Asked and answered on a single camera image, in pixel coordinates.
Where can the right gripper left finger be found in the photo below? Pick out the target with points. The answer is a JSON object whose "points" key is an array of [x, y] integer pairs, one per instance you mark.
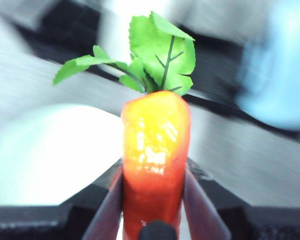
{"points": [[65, 222]]}

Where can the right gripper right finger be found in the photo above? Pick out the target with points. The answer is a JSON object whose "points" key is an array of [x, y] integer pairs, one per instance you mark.
{"points": [[240, 222]]}

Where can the green plate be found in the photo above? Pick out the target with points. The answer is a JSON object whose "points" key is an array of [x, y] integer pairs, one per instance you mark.
{"points": [[52, 150]]}

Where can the orange carrot with green leaves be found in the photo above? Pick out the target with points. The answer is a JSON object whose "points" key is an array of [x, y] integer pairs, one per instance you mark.
{"points": [[155, 155]]}

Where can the blue plate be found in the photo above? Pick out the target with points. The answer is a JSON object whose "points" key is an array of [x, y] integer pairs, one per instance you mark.
{"points": [[277, 75]]}

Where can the black plate rack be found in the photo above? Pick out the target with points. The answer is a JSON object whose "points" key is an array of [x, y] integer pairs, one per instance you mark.
{"points": [[70, 35]]}

